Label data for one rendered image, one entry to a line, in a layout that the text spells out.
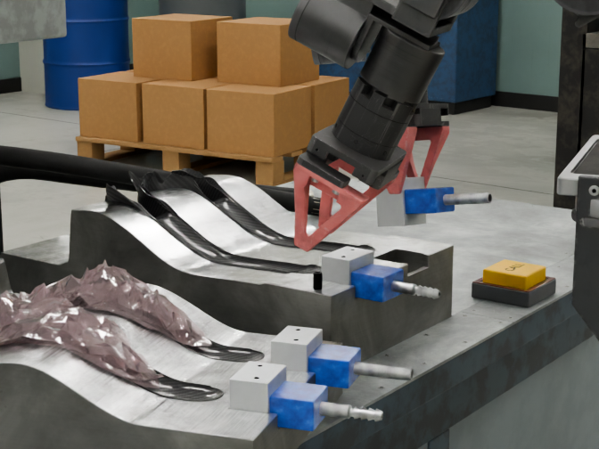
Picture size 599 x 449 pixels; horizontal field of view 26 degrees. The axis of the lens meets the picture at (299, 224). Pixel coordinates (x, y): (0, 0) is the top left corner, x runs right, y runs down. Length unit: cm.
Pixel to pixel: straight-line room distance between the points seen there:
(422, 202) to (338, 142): 35
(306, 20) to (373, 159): 13
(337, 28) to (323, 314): 37
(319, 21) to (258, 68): 530
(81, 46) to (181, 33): 212
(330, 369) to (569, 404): 75
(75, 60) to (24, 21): 649
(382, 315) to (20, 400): 45
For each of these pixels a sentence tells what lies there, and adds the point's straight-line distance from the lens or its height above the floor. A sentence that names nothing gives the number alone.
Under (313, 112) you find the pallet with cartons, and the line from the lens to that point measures 644.
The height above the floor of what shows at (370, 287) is 89.
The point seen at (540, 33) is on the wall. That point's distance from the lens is 869.
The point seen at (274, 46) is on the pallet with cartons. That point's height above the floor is 64.
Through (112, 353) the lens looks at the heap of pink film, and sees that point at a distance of 118.
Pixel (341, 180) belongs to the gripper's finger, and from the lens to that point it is 109.
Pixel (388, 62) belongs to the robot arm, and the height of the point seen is 115.
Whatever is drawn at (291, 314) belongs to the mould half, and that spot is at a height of 86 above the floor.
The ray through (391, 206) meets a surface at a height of 95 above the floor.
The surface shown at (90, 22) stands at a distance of 862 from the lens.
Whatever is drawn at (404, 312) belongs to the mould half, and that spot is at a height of 83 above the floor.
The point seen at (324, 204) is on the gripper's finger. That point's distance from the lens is 119.
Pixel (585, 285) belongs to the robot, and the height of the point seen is 94.
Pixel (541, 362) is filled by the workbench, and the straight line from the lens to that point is 179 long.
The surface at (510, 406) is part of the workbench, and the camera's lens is 173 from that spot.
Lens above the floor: 127
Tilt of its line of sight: 14 degrees down
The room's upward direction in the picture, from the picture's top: straight up
